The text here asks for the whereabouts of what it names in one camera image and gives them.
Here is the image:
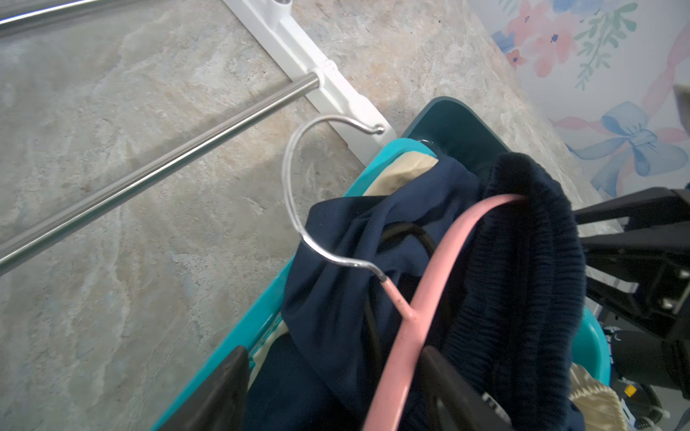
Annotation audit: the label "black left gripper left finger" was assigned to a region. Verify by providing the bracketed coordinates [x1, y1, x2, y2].
[159, 346, 250, 431]

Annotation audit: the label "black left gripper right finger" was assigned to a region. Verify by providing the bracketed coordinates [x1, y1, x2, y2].
[419, 346, 512, 431]

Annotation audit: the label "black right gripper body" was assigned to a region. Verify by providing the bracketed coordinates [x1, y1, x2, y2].
[574, 188, 689, 340]

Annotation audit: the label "pink clothes hanger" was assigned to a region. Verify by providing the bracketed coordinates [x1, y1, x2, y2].
[281, 114, 529, 431]

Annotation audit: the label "beige shorts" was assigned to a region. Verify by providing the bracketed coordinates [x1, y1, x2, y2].
[247, 150, 629, 431]

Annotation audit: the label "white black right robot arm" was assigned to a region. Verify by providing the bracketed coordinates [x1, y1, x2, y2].
[575, 188, 689, 398]

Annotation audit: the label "dark teal plastic bin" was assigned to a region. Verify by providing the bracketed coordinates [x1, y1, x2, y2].
[402, 96, 510, 181]

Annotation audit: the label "white metal clothes rack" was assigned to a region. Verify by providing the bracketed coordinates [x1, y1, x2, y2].
[0, 0, 397, 278]

